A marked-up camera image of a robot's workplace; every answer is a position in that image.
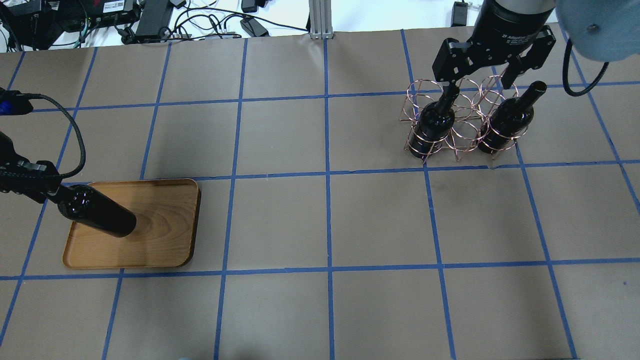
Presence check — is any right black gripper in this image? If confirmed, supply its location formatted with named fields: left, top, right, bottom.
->
left=432, top=0, right=557, bottom=103

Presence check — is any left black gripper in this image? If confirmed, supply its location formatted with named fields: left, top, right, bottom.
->
left=0, top=132, right=62, bottom=204

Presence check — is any dark wine bottle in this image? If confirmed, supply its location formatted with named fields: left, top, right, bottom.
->
left=407, top=94, right=455, bottom=160
left=477, top=80, right=547, bottom=154
left=52, top=184, right=137, bottom=238

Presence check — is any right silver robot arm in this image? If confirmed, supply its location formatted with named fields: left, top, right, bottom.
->
left=432, top=0, right=640, bottom=97

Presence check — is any wooden tray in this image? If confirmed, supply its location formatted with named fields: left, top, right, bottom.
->
left=62, top=178, right=201, bottom=270

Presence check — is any black power adapter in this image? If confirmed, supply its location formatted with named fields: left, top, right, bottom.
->
left=450, top=0, right=470, bottom=27

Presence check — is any copper wire bottle basket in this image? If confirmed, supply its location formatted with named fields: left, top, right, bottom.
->
left=398, top=75, right=528, bottom=163

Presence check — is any black braided cable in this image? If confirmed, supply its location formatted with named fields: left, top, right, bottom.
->
left=20, top=92, right=87, bottom=179

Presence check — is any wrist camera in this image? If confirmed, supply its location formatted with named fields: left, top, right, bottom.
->
left=0, top=88, right=34, bottom=116

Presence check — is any aluminium frame post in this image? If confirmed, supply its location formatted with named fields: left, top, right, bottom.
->
left=308, top=0, right=335, bottom=40

